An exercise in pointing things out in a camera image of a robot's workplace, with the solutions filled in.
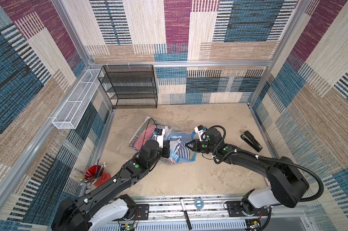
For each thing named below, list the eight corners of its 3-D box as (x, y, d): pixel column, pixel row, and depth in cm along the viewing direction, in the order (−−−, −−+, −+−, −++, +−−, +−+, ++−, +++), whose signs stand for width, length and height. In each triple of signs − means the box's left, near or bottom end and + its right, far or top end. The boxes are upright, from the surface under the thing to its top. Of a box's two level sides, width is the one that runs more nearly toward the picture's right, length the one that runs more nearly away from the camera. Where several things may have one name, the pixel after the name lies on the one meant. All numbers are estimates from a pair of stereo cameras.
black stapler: (257, 153, 96) (261, 148, 91) (240, 137, 104) (243, 132, 99) (260, 150, 97) (264, 146, 92) (243, 135, 105) (246, 130, 100)
